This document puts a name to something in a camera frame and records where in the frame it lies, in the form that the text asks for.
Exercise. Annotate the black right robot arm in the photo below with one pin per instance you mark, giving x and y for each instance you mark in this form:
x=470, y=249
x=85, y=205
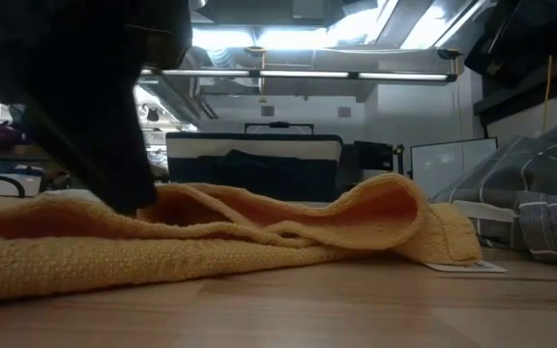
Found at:
x=525, y=29

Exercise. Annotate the glass partition panel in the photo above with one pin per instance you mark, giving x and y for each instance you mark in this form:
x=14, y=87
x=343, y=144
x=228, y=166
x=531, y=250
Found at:
x=443, y=164

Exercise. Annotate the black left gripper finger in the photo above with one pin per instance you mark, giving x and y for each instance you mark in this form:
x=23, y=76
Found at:
x=119, y=169
x=56, y=135

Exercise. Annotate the black equipment box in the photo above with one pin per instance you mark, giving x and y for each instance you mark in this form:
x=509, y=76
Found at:
x=374, y=154

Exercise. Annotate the wooden workbench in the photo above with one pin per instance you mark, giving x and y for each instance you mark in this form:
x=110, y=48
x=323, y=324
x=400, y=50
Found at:
x=8, y=152

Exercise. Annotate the navy white striped fabric basket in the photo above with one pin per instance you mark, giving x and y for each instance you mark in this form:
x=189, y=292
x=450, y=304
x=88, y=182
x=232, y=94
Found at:
x=259, y=145

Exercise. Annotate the orange towel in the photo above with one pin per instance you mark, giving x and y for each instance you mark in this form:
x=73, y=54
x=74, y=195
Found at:
x=211, y=251

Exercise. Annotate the dark purple bag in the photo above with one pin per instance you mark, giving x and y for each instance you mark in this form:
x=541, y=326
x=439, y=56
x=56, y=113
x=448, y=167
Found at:
x=3, y=136

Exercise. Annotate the grey checked towel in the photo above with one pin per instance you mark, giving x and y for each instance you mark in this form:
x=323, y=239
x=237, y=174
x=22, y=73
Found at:
x=549, y=169

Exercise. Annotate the long ceiling light bar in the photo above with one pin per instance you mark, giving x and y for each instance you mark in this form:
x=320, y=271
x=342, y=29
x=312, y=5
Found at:
x=307, y=74

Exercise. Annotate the black overhead bar stand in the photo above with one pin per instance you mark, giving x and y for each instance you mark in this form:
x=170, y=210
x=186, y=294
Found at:
x=278, y=124

